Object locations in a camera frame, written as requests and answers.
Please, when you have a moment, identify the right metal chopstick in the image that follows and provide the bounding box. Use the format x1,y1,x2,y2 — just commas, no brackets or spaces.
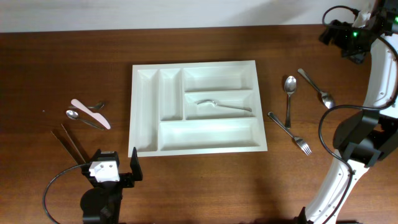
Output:
60,123,86,164

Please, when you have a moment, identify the steel spoon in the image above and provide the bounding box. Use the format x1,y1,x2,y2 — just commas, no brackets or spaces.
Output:
297,68,335,109
284,76,297,129

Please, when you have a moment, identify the steel fork under knife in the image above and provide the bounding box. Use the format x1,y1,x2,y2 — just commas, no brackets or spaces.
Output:
68,102,105,110

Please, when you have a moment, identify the steel fork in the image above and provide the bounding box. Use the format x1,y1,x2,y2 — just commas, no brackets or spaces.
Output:
195,99,252,112
68,102,105,110
267,111,312,156

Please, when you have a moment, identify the metal chopstick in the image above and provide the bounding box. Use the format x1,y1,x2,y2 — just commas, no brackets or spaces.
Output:
60,123,86,164
51,131,80,165

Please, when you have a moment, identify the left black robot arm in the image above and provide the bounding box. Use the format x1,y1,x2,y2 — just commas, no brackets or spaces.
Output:
80,149,143,223

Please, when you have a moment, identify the black cable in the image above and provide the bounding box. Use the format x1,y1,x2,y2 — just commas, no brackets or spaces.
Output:
317,5,398,224
42,163,91,224

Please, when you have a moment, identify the pink plastic knife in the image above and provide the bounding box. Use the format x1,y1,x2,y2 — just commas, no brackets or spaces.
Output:
71,99,111,129

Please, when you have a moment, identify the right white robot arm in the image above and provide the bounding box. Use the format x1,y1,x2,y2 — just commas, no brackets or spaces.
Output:
294,0,397,223

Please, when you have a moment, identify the left metal chopstick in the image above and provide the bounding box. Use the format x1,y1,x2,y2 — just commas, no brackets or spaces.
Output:
51,131,80,165

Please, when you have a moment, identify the small steel teaspoon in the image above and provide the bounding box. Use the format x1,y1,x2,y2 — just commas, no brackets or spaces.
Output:
66,110,104,130

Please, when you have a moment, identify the white cutlery tray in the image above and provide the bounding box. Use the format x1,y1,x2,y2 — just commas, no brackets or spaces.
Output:
128,60,267,157

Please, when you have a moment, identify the left black cable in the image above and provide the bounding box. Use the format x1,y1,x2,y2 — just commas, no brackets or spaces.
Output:
42,163,91,224

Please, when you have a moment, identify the right black cable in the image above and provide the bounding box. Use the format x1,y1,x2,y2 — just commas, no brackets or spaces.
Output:
317,5,398,224

